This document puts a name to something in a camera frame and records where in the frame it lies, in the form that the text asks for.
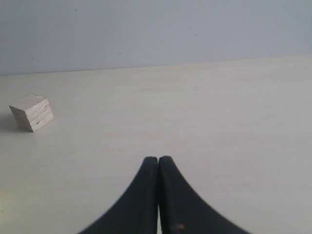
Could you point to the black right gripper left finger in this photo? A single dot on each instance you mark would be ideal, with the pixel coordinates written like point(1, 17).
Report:
point(136, 211)

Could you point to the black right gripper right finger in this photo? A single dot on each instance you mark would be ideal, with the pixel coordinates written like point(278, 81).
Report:
point(182, 210)

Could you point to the medium wooden cube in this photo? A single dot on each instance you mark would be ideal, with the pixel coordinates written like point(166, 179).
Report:
point(32, 112)

